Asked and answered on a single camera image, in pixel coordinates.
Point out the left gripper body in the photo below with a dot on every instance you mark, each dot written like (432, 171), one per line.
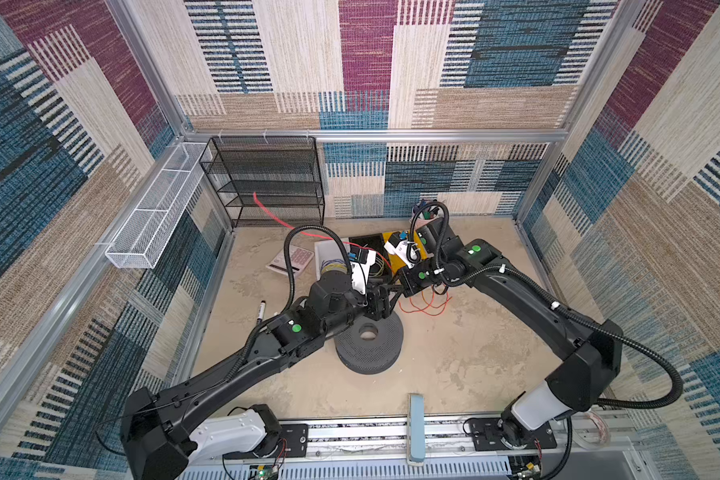
(374, 312)

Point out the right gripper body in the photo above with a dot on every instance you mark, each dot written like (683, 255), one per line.
(423, 274)

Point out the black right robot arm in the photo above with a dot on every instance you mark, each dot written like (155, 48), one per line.
(590, 352)

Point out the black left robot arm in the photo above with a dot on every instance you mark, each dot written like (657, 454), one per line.
(156, 428)

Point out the yellow plastic bin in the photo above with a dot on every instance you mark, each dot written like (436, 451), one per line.
(395, 265)

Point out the black plastic bin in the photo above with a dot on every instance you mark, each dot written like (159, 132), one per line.
(381, 271)

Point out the pink pen cup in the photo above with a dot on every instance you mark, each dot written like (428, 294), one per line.
(423, 210)

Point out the white plastic bin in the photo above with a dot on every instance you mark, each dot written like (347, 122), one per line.
(328, 258)

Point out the pink calculator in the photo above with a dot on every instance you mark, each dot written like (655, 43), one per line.
(300, 258)

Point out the black white marker pen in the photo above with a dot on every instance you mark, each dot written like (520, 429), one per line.
(261, 312)

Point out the black mesh shelf rack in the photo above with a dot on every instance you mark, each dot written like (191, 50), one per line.
(264, 181)

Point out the clear tape roll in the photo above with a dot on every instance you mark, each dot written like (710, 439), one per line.
(595, 435)

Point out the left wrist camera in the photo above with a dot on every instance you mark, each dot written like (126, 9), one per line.
(361, 261)

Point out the grey cable spool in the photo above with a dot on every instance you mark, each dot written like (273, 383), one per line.
(370, 347)

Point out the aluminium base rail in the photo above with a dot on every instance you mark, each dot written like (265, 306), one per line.
(466, 446)

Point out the light blue clamp handle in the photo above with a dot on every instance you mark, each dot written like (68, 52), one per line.
(415, 432)

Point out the white wire mesh basket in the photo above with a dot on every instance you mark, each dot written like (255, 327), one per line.
(141, 241)

